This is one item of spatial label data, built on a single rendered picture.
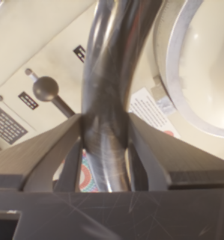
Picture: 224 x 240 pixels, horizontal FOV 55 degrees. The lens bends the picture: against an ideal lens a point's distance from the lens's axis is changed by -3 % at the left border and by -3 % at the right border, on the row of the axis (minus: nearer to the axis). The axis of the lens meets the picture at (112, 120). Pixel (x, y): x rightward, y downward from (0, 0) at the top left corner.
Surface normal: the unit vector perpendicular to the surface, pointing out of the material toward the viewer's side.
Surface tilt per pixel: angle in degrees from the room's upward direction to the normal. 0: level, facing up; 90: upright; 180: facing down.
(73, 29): 90
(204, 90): 61
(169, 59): 90
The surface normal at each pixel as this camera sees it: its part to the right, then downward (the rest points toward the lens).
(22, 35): 0.01, 0.56
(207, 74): -0.48, 0.55
